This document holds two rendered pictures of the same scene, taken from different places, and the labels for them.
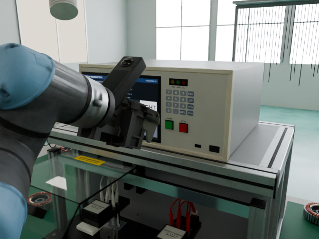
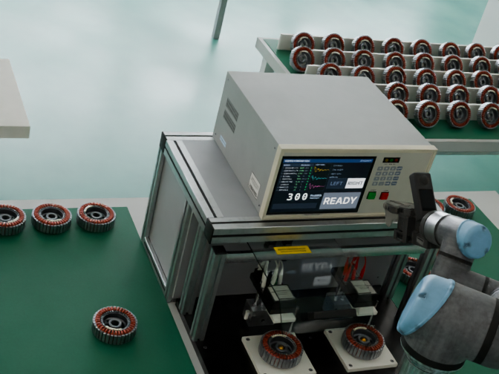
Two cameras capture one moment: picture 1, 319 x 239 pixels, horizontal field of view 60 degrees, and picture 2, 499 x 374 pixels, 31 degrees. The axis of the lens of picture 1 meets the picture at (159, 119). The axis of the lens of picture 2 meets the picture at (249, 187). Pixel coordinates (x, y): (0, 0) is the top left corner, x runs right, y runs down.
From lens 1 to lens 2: 202 cm
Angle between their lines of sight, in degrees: 56
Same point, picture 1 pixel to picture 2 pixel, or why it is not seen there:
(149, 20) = not seen: outside the picture
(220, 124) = not seen: hidden behind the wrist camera
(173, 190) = (370, 251)
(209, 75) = (419, 153)
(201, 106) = (405, 177)
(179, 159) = (382, 224)
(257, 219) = (432, 251)
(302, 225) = not seen: hidden behind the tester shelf
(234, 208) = (417, 249)
